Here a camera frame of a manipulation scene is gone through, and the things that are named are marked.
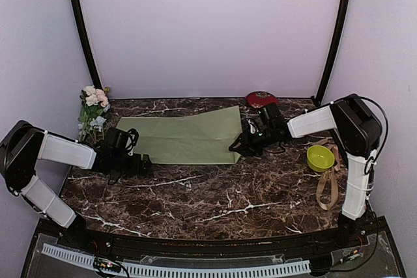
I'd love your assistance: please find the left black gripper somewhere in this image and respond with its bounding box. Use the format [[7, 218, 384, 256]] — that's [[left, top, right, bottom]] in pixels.
[[112, 152, 151, 174]]

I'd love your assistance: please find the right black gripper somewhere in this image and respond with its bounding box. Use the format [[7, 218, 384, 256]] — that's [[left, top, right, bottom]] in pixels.
[[229, 126, 276, 156]]

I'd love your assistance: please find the green and pink wrapping paper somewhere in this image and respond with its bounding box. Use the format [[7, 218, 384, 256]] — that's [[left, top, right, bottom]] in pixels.
[[117, 106, 242, 165]]

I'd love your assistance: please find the blue fake flower stem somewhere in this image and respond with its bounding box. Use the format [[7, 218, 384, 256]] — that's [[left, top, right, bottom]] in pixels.
[[78, 116, 106, 141]]

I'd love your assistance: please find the lime green plastic bowl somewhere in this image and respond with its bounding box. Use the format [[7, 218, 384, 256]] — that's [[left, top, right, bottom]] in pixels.
[[307, 145, 335, 173]]

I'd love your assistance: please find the pale pink fake flower stem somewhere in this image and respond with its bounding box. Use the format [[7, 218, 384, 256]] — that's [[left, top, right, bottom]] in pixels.
[[81, 85, 109, 108]]

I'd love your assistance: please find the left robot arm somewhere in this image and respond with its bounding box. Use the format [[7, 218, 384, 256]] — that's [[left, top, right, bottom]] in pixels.
[[1, 120, 152, 249]]

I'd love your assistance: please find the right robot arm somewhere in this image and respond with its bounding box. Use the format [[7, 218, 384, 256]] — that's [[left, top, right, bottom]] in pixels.
[[229, 94, 388, 221]]

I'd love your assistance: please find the red floral plate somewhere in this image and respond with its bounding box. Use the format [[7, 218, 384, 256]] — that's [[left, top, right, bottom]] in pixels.
[[245, 91, 279, 109]]

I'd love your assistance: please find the tan ribbon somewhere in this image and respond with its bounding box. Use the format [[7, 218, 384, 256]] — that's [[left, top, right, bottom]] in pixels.
[[314, 139, 341, 211]]

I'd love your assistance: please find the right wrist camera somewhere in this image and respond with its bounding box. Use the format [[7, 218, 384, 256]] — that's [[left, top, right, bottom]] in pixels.
[[245, 118, 259, 135]]

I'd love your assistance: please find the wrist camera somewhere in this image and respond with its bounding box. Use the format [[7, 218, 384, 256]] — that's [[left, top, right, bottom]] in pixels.
[[245, 118, 259, 135], [104, 127, 139, 154]]

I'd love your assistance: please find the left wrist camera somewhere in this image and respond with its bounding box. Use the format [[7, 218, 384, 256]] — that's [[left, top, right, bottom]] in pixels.
[[104, 127, 139, 154]]

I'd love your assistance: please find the black front table rail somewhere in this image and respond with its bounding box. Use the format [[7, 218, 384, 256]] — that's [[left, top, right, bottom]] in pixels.
[[73, 229, 340, 259]]

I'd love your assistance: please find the white slotted cable duct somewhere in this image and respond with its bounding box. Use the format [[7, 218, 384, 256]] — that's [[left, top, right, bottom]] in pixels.
[[41, 243, 311, 277]]

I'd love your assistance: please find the left black frame post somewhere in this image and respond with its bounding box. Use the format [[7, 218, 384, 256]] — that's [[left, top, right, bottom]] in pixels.
[[70, 0, 103, 89]]

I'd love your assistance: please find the black frame post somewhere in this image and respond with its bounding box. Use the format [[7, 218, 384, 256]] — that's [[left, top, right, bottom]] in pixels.
[[70, 0, 103, 89], [311, 0, 349, 106]]

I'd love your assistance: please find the right black frame post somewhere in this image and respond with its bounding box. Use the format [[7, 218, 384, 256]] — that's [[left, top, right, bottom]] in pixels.
[[311, 0, 349, 106]]

